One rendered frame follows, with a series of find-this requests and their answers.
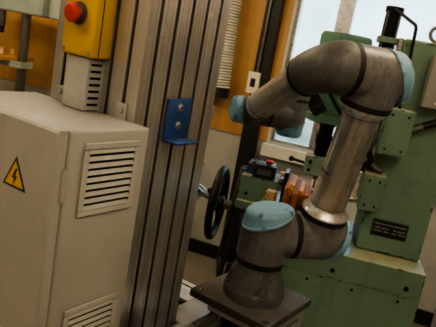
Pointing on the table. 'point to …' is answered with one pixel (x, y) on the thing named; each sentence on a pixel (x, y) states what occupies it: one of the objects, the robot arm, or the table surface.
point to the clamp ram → (284, 180)
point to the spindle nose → (323, 139)
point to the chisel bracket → (313, 165)
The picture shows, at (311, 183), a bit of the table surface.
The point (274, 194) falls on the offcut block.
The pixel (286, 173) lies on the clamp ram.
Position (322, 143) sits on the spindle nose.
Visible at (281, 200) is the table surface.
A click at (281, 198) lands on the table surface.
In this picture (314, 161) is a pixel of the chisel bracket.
